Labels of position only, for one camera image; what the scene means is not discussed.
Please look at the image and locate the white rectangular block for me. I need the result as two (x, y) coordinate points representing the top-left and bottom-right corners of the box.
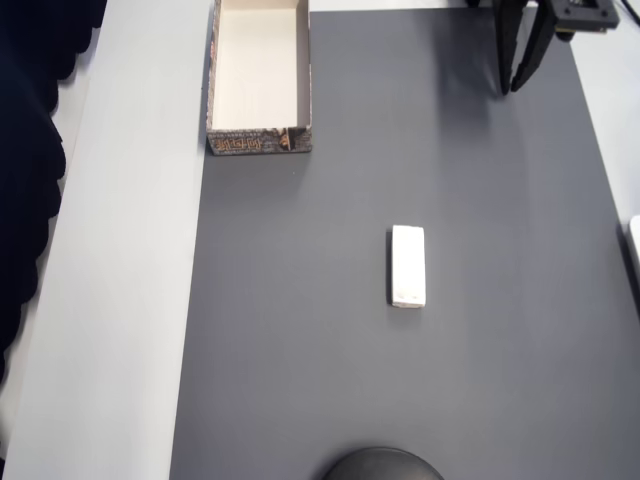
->
(390, 224), (429, 310)

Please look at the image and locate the printed cardboard box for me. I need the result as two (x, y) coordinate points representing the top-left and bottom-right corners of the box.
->
(205, 0), (315, 157)

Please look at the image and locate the grey table mat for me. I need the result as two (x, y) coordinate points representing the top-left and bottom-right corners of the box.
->
(169, 7), (640, 480)

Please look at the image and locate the dark blue curtain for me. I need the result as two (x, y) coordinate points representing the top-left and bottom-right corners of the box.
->
(0, 0), (110, 387)

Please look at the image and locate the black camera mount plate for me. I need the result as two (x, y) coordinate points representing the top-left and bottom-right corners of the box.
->
(546, 0), (622, 44)

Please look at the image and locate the black round-base camera stand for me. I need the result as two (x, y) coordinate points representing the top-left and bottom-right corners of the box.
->
(319, 445), (446, 480)

